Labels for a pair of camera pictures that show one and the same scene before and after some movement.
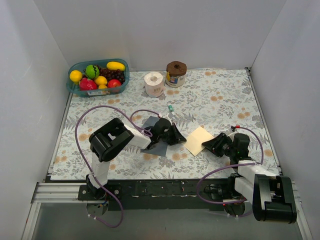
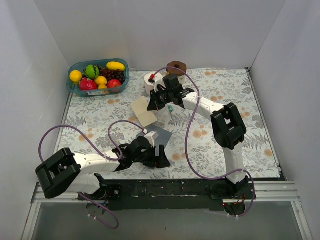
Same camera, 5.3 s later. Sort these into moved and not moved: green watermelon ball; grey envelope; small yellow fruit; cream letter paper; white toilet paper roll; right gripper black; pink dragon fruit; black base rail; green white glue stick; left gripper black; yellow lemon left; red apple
Moved: right gripper black; grey envelope; left gripper black; cream letter paper
Not moved: pink dragon fruit; green white glue stick; black base rail; small yellow fruit; white toilet paper roll; yellow lemon left; green watermelon ball; red apple
